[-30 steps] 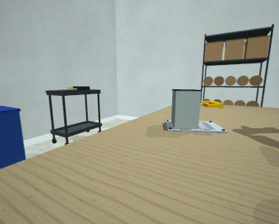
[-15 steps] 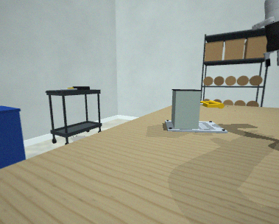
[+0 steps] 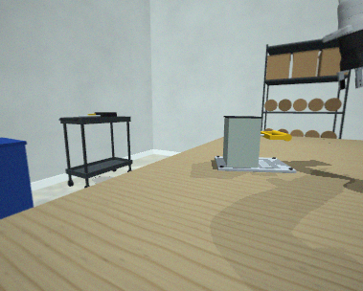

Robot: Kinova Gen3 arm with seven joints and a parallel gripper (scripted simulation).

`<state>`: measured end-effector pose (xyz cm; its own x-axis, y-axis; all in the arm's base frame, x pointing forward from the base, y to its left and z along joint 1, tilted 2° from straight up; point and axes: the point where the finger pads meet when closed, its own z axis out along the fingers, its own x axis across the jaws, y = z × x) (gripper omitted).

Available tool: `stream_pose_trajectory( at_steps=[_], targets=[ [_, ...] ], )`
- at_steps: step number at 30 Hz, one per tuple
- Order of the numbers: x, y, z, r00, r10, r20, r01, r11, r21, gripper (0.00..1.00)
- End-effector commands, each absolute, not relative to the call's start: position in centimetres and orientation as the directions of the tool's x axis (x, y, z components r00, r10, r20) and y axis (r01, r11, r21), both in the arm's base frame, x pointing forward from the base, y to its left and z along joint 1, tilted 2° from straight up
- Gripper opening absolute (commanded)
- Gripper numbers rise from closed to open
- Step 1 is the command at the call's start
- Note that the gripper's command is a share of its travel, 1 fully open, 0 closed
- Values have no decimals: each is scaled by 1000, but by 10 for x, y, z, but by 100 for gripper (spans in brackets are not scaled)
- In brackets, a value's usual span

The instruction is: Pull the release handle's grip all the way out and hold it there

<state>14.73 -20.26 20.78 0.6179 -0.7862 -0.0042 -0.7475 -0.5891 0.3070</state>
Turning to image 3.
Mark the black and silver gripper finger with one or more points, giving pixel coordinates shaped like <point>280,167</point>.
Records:
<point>341,80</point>
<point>358,77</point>

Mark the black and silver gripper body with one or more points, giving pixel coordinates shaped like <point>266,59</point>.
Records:
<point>350,43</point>

